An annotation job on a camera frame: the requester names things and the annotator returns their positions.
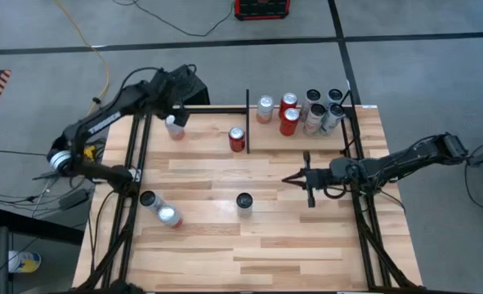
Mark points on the red Coca-Cola can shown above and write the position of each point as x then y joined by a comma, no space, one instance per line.
289,122
289,100
237,141

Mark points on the black power brick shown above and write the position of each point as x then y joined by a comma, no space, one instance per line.
73,199

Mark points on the black aluminium rig frame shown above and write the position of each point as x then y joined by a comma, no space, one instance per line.
372,237

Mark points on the white and red soda can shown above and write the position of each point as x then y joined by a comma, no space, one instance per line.
170,216

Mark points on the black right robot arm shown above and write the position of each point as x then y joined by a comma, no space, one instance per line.
404,161

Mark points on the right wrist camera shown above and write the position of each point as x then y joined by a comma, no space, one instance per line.
323,179

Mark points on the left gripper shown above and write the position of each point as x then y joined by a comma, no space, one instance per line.
167,102

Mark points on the clear bottle black cap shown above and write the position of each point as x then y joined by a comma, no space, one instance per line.
151,201

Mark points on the white yellow blue container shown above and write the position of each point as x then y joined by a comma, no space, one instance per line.
24,262

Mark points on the yellow plug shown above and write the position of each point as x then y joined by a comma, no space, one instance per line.
89,152

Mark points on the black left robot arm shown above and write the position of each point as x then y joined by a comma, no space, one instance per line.
102,120

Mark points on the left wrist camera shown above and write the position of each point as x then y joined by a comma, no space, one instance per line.
178,81

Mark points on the black power strip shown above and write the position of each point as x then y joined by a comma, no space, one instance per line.
45,175

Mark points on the red and black case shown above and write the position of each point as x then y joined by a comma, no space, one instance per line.
261,8

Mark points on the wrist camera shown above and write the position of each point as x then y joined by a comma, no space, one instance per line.
178,81
323,179

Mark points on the white bracket plate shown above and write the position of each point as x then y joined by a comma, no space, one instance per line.
135,175

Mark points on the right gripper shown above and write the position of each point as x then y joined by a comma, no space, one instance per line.
310,179

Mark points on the white and pink soda can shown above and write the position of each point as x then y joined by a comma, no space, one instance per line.
175,130
265,109

